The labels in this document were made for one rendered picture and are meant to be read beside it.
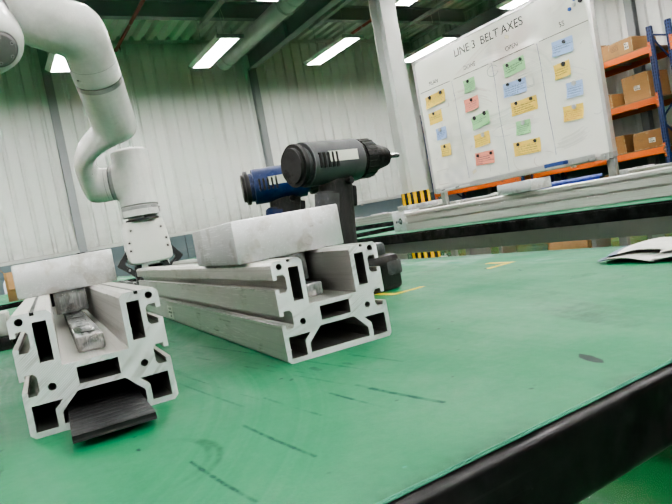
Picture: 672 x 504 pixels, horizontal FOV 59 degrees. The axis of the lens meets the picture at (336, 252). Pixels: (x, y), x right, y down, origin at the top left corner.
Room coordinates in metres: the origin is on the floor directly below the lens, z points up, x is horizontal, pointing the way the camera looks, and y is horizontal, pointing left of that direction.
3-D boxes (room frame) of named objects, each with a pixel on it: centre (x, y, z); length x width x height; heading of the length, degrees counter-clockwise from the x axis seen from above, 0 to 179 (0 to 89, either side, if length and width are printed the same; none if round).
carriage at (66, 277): (0.78, 0.35, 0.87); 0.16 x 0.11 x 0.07; 26
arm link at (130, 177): (1.38, 0.43, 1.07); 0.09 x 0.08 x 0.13; 98
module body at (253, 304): (0.86, 0.18, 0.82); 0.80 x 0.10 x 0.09; 26
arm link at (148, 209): (1.38, 0.42, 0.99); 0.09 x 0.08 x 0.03; 116
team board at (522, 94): (3.89, -1.23, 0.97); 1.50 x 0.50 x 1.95; 30
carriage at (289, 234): (0.64, 0.07, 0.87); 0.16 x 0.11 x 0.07; 26
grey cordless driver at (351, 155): (0.85, -0.04, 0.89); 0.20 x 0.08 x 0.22; 128
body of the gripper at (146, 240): (1.38, 0.43, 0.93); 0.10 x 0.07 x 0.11; 116
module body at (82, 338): (0.78, 0.35, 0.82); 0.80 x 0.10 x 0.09; 26
